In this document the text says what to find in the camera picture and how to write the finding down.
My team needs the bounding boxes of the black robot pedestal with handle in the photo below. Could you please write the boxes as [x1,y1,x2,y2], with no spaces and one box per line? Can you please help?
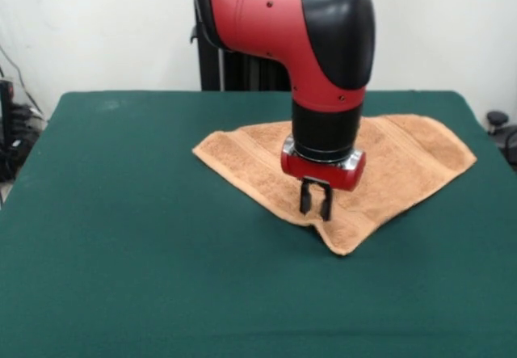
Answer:
[176,0,344,91]

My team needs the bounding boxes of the black electronics box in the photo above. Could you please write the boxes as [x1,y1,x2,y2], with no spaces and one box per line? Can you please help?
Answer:
[0,78,16,149]

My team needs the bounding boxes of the orange terry towel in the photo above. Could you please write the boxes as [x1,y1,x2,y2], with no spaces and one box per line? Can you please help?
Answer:
[192,113,477,257]

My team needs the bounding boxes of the dark green tablecloth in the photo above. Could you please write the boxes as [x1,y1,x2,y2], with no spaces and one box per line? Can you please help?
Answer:
[0,90,517,358]

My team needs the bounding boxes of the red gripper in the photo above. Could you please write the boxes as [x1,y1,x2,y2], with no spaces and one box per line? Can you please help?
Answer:
[280,150,368,221]

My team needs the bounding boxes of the grey wall cable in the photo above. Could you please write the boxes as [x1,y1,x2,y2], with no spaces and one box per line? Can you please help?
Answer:
[0,44,44,112]

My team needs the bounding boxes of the black cable bundle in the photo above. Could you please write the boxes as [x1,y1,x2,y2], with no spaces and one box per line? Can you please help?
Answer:
[0,103,46,183]

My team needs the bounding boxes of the black office chair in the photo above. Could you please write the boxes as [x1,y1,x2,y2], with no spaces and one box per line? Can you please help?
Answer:
[485,110,517,173]

